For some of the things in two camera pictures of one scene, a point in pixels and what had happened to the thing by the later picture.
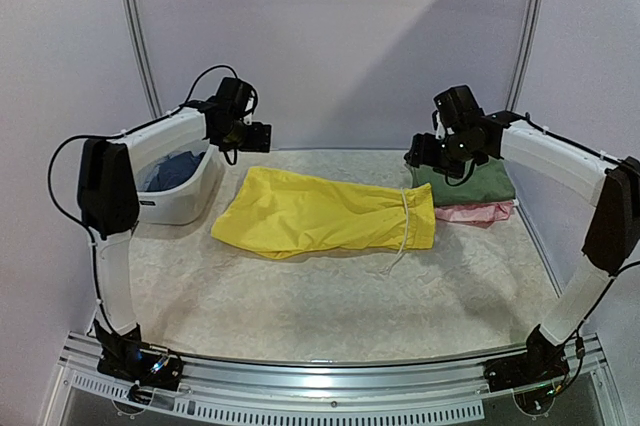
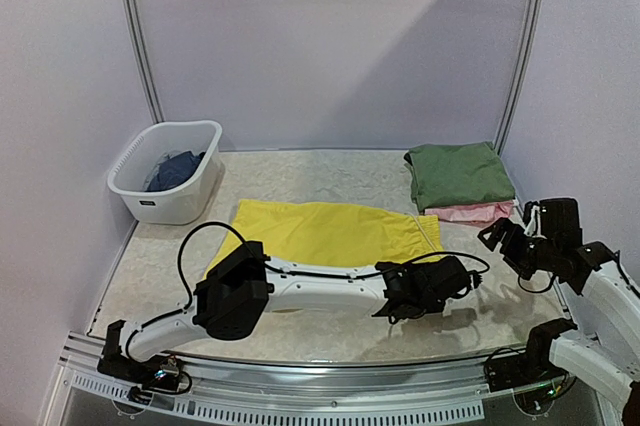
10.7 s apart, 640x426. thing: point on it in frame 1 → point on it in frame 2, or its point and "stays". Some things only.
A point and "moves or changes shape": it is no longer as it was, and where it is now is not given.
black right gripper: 417,152 → 507,238
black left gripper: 260,142 → 410,270
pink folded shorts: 482,215 stays
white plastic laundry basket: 179,180 stays
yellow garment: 278,212 moves or changes shape
